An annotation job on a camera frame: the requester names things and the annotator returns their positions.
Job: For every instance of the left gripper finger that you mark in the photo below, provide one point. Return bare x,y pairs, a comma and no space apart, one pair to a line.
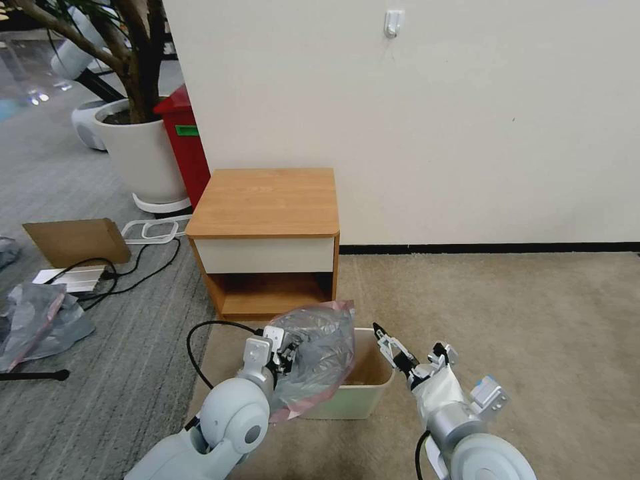
294,349
289,368

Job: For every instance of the wooden nightstand with white drawer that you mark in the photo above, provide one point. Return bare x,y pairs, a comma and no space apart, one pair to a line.
265,225

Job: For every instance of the indoor tree with brown trunk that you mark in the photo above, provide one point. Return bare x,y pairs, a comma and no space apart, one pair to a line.
135,55

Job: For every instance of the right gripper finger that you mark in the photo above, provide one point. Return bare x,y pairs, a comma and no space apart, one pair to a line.
383,338
406,354

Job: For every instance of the white paper sheet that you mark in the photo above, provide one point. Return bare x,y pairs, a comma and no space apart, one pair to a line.
47,276

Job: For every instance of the white wall hook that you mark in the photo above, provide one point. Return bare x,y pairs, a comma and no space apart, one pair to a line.
393,24

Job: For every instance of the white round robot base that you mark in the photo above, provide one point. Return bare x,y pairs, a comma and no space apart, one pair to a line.
86,125

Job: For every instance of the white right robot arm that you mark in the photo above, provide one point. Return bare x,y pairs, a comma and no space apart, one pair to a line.
465,435

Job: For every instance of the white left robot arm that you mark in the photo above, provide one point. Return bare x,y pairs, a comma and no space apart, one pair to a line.
235,415

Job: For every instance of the white round plant pot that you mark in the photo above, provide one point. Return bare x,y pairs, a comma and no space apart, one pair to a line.
142,155

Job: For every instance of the white pot saucer base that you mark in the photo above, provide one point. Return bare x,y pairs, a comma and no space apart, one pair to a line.
160,204

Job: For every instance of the black rod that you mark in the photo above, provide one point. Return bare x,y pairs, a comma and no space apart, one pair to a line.
35,375

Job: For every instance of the red bin with green label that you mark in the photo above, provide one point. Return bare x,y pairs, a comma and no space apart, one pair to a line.
185,150

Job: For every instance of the grey translucent garbage bag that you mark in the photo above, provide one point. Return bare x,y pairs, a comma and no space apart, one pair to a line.
320,360

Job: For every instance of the black baseboard strip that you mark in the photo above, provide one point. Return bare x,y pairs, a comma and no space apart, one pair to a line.
490,247

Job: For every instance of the silver metal power strip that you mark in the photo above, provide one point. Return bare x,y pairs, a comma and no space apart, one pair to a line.
82,279

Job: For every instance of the brown cardboard sheet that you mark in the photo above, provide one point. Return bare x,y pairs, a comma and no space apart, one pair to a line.
80,241

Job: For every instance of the grey plastic bag red edge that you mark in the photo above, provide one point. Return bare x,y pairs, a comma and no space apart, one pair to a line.
40,325

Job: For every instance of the cream plastic trash can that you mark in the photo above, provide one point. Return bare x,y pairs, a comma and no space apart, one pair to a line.
360,395

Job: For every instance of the small grey plastic bag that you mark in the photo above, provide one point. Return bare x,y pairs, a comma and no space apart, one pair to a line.
6,252

